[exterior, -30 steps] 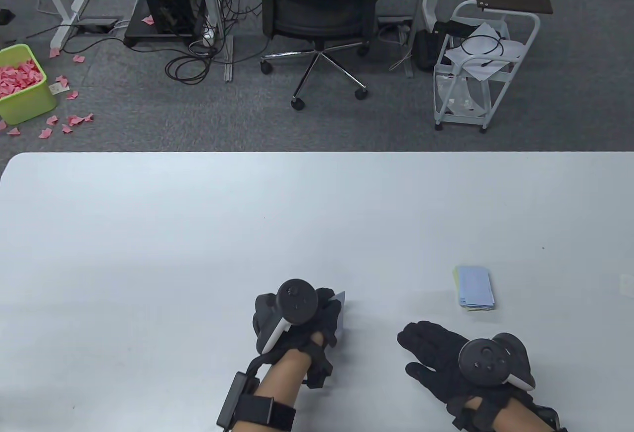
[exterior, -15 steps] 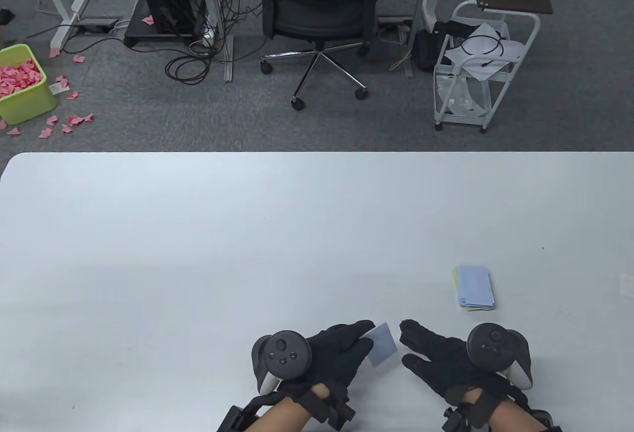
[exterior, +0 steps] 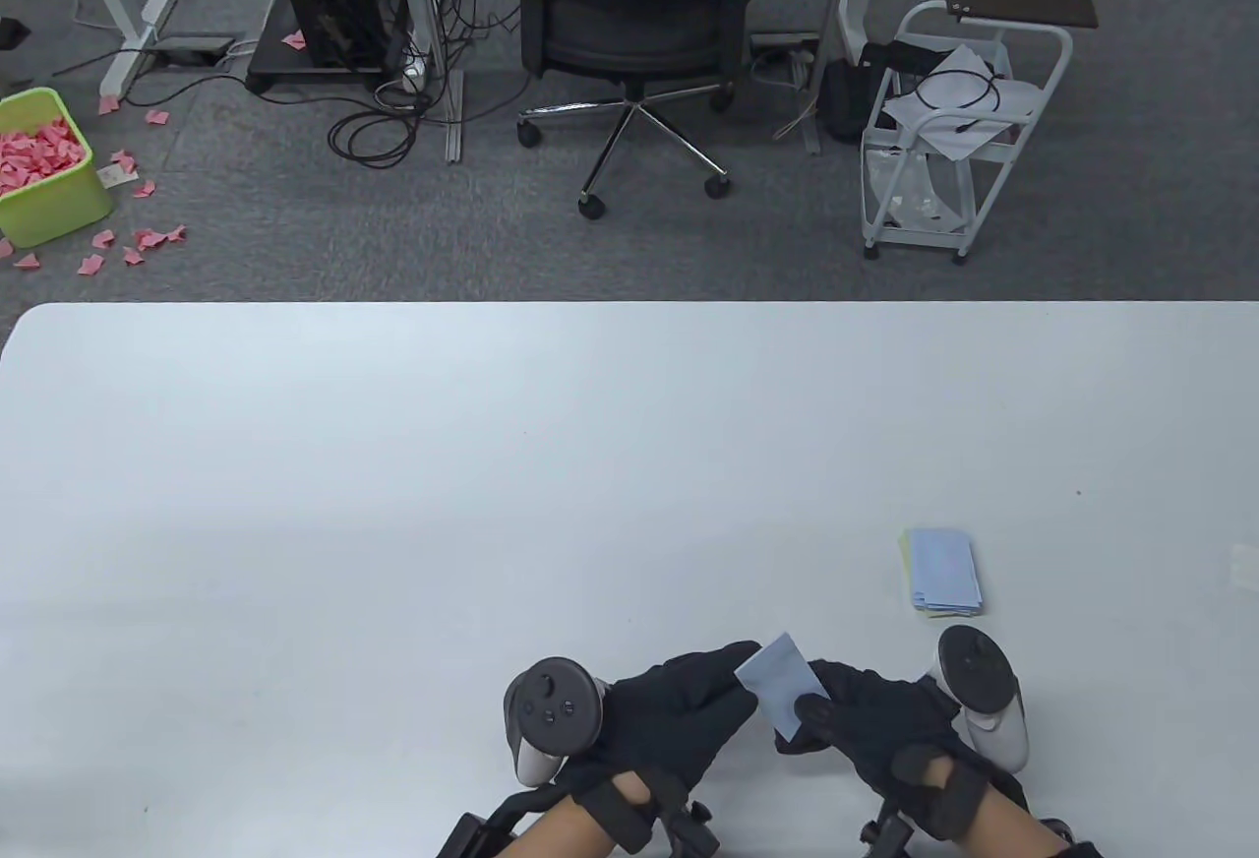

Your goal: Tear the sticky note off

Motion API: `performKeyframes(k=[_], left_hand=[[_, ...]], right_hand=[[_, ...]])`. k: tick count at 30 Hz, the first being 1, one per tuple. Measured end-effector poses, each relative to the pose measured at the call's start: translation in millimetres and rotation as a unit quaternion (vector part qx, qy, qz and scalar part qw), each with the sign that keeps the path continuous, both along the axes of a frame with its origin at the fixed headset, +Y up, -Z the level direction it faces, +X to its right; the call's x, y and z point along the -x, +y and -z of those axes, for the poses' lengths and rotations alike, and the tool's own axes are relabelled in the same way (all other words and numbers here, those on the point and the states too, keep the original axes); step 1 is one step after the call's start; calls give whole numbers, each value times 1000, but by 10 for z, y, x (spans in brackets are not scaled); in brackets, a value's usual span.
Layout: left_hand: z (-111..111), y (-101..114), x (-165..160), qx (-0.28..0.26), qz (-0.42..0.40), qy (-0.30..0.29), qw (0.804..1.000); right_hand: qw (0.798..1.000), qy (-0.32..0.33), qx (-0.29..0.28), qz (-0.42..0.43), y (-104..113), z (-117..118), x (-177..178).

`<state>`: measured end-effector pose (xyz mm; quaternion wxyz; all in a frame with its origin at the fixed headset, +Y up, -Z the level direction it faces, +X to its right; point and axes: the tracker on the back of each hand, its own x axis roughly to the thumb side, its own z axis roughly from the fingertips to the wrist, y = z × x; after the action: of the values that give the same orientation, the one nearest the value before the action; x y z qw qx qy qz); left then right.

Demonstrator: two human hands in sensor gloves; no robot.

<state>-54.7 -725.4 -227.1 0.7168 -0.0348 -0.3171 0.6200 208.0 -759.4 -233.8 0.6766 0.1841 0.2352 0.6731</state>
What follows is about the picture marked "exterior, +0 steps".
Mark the person's right hand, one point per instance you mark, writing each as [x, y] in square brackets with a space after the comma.
[880, 720]

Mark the person's left hand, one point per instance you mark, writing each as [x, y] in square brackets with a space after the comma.
[661, 715]

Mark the person's left fingers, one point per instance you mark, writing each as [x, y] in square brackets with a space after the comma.
[723, 676]

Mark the person's right thumb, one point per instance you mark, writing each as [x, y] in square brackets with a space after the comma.
[812, 712]

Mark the light blue paper sheet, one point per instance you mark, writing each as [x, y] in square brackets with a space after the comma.
[782, 686]

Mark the person's left forearm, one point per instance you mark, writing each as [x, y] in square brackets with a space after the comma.
[561, 824]

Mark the person's right forearm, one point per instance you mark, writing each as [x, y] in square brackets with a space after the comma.
[993, 824]

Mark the grey right hand controller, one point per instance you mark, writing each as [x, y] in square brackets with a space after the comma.
[979, 686]

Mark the grey hand controller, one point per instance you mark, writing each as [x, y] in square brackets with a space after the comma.
[553, 712]
[979, 686]

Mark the grey left hand controller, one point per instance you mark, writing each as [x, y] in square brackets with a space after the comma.
[553, 712]

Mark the stack of pastel paper sheets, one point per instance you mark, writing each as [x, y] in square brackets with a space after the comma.
[944, 571]

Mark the white rolling cart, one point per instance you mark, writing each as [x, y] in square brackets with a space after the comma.
[959, 140]

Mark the black bag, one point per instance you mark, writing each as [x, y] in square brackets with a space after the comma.
[844, 100]

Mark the white paper sheets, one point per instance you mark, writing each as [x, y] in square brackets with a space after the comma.
[959, 100]

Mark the grey metal desk leg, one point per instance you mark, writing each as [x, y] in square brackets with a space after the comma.
[836, 22]

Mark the black office chair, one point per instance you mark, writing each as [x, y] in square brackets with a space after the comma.
[639, 2]

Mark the scattered pink paper pieces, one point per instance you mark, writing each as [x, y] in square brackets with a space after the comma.
[148, 236]

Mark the white paper label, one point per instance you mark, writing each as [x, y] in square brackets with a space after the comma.
[116, 175]

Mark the green plastic bin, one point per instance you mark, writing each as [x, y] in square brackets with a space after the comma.
[59, 199]

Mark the pile of pink folded papers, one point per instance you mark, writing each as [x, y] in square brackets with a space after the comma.
[34, 154]

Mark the white desk leg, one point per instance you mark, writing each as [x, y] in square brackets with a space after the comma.
[123, 7]

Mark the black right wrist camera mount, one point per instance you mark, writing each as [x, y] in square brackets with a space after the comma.
[949, 799]

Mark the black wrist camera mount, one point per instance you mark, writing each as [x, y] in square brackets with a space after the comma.
[615, 814]
[949, 799]

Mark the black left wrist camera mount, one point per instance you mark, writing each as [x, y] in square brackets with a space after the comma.
[615, 814]

